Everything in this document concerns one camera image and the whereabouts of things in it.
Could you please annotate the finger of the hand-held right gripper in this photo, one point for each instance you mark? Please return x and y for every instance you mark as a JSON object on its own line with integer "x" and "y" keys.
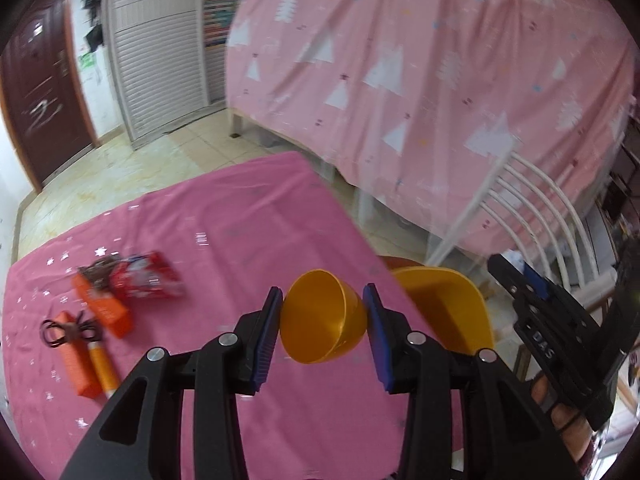
{"x": 507, "y": 275}
{"x": 537, "y": 280}

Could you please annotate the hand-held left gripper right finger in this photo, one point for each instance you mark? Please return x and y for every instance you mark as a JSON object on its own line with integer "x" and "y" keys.
{"x": 377, "y": 340}

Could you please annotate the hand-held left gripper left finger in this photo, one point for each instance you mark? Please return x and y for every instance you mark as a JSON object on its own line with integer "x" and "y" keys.
{"x": 267, "y": 340}

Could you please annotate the orange plastic bowl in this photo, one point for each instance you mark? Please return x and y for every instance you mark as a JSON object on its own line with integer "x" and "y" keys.
{"x": 320, "y": 320}

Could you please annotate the yellow plastic bin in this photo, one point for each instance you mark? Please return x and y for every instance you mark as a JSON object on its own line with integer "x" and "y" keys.
{"x": 440, "y": 300}

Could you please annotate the person's right hand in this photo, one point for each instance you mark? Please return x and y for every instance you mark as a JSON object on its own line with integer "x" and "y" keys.
{"x": 567, "y": 422}

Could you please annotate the white slatted chair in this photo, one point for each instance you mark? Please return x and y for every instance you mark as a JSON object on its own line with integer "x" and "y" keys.
{"x": 466, "y": 210}

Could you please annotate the pink star tablecloth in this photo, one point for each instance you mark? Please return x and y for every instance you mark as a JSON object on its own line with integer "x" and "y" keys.
{"x": 225, "y": 240}

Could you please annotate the red snack packet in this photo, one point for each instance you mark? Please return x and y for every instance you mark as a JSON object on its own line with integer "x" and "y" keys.
{"x": 147, "y": 277}

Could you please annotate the yellow tube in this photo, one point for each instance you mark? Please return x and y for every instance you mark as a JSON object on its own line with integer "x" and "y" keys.
{"x": 102, "y": 367}

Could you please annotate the orange cardboard box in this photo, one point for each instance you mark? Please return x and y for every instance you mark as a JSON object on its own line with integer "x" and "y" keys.
{"x": 102, "y": 307}

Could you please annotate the dark sawtooth-edged wrapper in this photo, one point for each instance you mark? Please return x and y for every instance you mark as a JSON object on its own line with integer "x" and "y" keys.
{"x": 100, "y": 269}

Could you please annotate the orange textured box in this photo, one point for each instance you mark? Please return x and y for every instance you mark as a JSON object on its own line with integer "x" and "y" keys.
{"x": 75, "y": 365}

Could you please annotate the pink tree-print curtain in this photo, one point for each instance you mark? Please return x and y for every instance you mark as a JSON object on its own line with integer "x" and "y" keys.
{"x": 400, "y": 60}

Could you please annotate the white louvered wardrobe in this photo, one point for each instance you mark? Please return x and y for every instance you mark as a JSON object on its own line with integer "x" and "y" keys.
{"x": 155, "y": 60}

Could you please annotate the dark red door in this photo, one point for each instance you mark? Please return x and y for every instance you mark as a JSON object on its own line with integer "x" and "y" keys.
{"x": 40, "y": 100}

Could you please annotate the colourful grid poster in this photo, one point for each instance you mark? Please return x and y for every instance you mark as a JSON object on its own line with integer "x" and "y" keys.
{"x": 217, "y": 10}

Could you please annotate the small black hanging bag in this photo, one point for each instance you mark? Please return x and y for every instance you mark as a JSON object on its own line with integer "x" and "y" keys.
{"x": 92, "y": 37}

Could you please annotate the green wall decoration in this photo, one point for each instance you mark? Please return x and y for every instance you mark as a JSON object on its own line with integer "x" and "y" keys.
{"x": 87, "y": 60}

